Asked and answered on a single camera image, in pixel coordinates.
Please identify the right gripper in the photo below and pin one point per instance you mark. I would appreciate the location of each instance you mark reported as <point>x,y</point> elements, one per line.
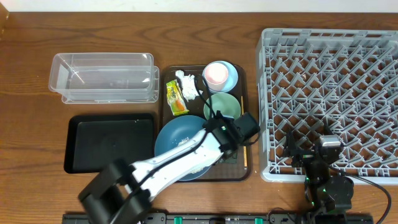
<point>291,150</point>

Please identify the mint green bowl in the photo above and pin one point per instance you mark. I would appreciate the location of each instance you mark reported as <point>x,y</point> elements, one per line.
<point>227,104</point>

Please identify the dark blue plate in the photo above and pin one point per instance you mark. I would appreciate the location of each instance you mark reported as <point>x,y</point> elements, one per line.
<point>174,133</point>

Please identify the pile of white rice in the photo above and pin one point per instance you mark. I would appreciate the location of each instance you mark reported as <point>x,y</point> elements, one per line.
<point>183,141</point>

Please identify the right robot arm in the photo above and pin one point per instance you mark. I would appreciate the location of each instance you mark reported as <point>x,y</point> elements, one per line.
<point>329,194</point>

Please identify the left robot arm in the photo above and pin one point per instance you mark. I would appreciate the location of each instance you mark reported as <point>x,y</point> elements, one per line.
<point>123,193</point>

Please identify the grey dishwasher rack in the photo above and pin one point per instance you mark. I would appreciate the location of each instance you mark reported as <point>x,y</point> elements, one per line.
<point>344,79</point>

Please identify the black waste tray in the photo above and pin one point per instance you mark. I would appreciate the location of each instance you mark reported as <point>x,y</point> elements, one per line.
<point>94,141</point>

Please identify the wooden chopstick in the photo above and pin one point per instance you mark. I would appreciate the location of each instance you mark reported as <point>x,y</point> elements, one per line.
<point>244,147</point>

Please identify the light blue saucer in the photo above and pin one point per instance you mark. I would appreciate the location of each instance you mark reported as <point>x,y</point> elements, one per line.
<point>232,79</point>

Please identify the crumpled white tissue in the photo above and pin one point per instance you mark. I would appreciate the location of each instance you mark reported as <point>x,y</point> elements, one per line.
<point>189,91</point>

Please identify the pink white cup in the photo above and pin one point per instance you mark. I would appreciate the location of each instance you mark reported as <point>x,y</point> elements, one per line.
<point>216,75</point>

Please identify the green yellow snack wrapper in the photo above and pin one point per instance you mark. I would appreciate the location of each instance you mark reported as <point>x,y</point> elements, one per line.
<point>175,99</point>

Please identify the clear plastic bin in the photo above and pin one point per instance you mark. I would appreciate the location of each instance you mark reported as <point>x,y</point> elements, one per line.
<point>89,78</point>

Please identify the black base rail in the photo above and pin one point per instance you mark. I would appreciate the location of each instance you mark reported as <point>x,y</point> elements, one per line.
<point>274,218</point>

